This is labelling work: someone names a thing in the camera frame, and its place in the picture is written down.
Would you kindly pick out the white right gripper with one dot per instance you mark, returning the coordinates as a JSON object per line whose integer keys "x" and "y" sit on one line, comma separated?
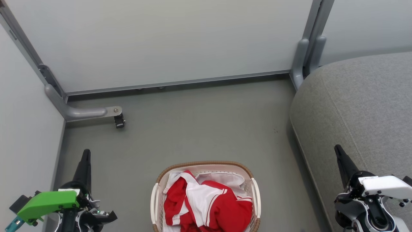
{"x": 386, "y": 187}

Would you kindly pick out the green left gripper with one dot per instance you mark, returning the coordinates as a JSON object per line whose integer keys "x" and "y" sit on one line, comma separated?
{"x": 48, "y": 201}

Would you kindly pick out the red shorts with white panel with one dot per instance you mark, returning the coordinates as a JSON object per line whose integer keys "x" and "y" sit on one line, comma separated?
{"x": 173, "y": 197}

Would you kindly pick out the red shirt with white stripes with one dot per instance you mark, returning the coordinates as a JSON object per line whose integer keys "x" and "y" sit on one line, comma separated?
{"x": 231, "y": 211}

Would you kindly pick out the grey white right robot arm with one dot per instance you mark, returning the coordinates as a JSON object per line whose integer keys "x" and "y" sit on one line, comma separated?
{"x": 370, "y": 216}

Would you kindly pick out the grey fabric sofa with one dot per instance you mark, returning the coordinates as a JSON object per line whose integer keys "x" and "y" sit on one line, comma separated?
{"x": 354, "y": 106}

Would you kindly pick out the grey metal partition foot bar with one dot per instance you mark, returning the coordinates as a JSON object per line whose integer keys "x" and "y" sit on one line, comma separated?
{"x": 83, "y": 112}

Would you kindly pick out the black caster wheel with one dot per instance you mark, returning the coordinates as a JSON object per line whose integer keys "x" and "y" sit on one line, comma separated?
{"x": 119, "y": 121}

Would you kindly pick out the white laundry basket brown rim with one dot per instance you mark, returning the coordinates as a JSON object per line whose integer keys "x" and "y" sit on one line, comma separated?
{"x": 256, "y": 199}

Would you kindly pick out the white cloth basket liner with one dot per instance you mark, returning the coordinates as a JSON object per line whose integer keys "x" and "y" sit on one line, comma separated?
{"x": 222, "y": 177}

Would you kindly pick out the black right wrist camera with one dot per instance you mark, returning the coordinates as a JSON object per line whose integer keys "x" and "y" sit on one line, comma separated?
{"x": 408, "y": 180}

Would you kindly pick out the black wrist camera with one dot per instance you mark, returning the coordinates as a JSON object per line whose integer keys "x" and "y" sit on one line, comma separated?
{"x": 408, "y": 180}
{"x": 21, "y": 202}

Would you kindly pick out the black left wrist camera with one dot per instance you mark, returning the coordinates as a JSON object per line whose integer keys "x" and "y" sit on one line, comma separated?
{"x": 21, "y": 202}

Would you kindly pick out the black post bracket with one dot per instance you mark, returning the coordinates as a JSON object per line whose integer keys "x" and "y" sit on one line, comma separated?
{"x": 50, "y": 79}

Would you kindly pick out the grey partition post foot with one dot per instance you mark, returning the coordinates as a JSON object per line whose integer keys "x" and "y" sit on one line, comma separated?
{"x": 300, "y": 61}
{"x": 317, "y": 53}

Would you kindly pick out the grey metal partition rail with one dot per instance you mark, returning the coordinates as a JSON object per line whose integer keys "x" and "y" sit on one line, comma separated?
{"x": 177, "y": 83}

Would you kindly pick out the grey metal slanted partition post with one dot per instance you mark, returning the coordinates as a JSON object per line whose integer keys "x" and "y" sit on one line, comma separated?
{"x": 22, "y": 42}

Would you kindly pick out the grey metal double partition post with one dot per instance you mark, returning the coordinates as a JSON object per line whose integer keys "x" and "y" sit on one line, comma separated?
{"x": 317, "y": 19}

